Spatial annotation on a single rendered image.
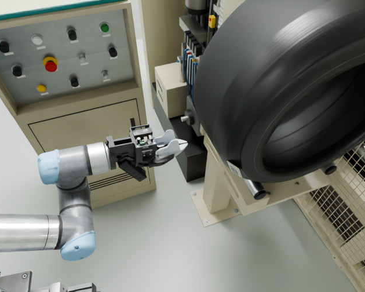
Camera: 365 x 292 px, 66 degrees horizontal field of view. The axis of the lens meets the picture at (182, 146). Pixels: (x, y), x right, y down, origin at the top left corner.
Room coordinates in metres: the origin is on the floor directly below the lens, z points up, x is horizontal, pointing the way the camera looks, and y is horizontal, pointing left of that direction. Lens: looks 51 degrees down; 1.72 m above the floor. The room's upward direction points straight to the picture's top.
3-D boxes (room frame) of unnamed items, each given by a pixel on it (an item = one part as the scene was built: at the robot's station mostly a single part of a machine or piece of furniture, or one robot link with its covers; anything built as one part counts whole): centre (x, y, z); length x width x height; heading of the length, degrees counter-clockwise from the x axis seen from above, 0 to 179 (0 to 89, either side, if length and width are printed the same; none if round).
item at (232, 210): (0.90, -0.22, 0.01); 0.27 x 0.27 x 0.02; 20
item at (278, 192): (0.67, -0.32, 0.80); 0.37 x 0.36 x 0.02; 110
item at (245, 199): (0.62, -0.19, 0.84); 0.36 x 0.09 x 0.06; 20
